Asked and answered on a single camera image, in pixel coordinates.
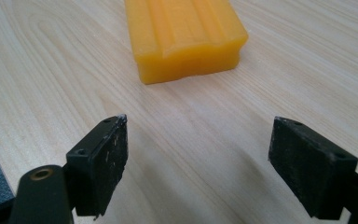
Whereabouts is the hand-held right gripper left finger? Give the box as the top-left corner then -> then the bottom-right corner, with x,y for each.
65,113 -> 129,218

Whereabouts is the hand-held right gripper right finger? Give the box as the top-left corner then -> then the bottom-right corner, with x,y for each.
268,116 -> 358,220

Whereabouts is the yellow foam block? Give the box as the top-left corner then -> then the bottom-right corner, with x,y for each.
124,0 -> 250,86

